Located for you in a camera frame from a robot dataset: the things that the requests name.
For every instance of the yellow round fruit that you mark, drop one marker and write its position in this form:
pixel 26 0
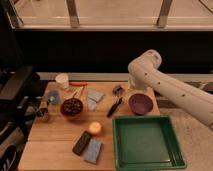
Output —
pixel 95 128

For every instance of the purple bowl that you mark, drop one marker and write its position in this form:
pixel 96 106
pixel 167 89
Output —
pixel 140 104

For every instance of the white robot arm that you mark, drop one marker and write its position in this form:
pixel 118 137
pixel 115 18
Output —
pixel 143 70

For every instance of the blue sponge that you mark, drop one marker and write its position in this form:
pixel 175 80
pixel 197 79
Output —
pixel 93 151

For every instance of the dark red bowl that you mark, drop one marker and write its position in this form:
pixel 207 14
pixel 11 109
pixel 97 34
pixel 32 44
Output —
pixel 71 107

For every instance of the green plastic tray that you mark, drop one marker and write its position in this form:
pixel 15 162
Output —
pixel 147 143

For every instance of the black handled tool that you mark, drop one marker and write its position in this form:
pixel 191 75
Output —
pixel 114 106

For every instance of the small dark metal object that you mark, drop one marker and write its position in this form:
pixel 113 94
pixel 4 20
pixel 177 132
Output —
pixel 118 90

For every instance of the light blue towel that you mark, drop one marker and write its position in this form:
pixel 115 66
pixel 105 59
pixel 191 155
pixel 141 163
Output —
pixel 93 98

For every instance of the yellow utensil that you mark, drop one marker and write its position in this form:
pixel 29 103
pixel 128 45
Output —
pixel 78 92

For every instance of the small dark cup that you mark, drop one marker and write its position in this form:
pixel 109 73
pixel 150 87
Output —
pixel 43 114

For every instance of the red marker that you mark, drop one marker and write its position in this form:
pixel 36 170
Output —
pixel 78 83

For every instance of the black rectangular block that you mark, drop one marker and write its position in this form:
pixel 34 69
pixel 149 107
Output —
pixel 82 142

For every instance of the white cup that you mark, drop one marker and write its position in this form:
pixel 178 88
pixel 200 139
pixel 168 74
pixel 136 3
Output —
pixel 63 80

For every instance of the black equipment at left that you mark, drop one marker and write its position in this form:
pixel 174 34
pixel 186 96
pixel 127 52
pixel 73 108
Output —
pixel 16 91

